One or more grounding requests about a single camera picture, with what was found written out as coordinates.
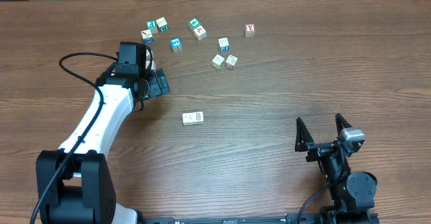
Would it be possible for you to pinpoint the wooden block red bottom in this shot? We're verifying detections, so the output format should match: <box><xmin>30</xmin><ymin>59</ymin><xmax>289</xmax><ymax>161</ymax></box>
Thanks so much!
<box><xmin>183</xmin><ymin>112</ymin><xmax>196</xmax><ymax>125</ymax></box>

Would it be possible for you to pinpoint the wooden block red edge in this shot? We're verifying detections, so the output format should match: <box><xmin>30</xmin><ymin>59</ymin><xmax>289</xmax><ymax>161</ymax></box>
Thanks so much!
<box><xmin>225</xmin><ymin>54</ymin><xmax>238</xmax><ymax>70</ymax></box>

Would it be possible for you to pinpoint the blue number five block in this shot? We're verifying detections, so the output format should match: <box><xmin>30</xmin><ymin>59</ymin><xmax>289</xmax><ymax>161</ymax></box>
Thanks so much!
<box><xmin>170</xmin><ymin>38</ymin><xmax>183</xmax><ymax>52</ymax></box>

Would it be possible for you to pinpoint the pineapple picture wooden block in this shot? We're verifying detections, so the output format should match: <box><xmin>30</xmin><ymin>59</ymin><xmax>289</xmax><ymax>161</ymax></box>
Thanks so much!
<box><xmin>194</xmin><ymin>112</ymin><xmax>204</xmax><ymax>124</ymax></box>

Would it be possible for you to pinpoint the wooden block red side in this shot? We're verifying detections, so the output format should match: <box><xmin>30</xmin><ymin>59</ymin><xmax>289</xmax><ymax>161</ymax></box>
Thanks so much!
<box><xmin>151</xmin><ymin>61</ymin><xmax>156</xmax><ymax>71</ymax></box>

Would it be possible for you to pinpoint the plain wooden picture block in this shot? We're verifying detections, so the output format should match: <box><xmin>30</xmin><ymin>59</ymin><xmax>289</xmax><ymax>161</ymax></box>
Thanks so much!
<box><xmin>193</xmin><ymin>26</ymin><xmax>207</xmax><ymax>40</ymax></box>

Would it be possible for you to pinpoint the wooden block blue bottom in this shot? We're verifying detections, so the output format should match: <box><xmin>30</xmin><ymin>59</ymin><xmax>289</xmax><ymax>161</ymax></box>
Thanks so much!
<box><xmin>218</xmin><ymin>38</ymin><xmax>230</xmax><ymax>52</ymax></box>

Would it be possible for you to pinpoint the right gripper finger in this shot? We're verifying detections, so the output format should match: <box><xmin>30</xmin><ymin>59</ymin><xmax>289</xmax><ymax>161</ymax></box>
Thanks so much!
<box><xmin>295</xmin><ymin>117</ymin><xmax>314</xmax><ymax>152</ymax></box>
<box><xmin>335</xmin><ymin>113</ymin><xmax>352</xmax><ymax>137</ymax></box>

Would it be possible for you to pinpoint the wooden block blue side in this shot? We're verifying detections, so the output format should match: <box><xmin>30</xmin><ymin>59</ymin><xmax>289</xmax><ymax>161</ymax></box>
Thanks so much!
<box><xmin>141</xmin><ymin>30</ymin><xmax>154</xmax><ymax>44</ymax></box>

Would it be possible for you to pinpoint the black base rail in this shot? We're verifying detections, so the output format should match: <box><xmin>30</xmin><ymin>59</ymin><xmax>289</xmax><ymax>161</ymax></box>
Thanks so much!
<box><xmin>137</xmin><ymin>213</ymin><xmax>380</xmax><ymax>224</ymax></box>

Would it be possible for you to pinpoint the wooden block yellow side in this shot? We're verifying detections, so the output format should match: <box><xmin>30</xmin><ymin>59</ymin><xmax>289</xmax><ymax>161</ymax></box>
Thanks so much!
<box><xmin>211</xmin><ymin>54</ymin><xmax>225</xmax><ymax>69</ymax></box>

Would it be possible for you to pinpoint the red letter Y block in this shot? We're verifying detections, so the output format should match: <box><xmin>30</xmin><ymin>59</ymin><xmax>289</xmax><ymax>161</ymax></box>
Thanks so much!
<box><xmin>244</xmin><ymin>24</ymin><xmax>256</xmax><ymax>37</ymax></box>

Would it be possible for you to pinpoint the green letter block left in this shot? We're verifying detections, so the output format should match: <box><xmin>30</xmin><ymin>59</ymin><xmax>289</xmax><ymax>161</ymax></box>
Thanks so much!
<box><xmin>146</xmin><ymin>20</ymin><xmax>158</xmax><ymax>34</ymax></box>

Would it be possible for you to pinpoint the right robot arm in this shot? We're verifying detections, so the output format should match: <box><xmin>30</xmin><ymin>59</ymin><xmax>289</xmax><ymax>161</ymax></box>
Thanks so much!
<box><xmin>294</xmin><ymin>113</ymin><xmax>379</xmax><ymax>224</ymax></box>

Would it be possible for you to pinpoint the green number four block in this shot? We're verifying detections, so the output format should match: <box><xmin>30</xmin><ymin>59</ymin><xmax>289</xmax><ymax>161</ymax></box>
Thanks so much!
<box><xmin>189</xmin><ymin>17</ymin><xmax>201</xmax><ymax>31</ymax></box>

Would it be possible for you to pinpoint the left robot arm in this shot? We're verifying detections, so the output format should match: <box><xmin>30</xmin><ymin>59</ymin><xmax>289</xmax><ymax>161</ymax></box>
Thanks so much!
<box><xmin>30</xmin><ymin>42</ymin><xmax>170</xmax><ymax>224</ymax></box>

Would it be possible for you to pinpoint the wooden block green side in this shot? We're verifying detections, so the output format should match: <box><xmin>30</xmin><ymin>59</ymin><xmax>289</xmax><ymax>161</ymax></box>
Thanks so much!
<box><xmin>156</xmin><ymin>17</ymin><xmax>169</xmax><ymax>32</ymax></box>

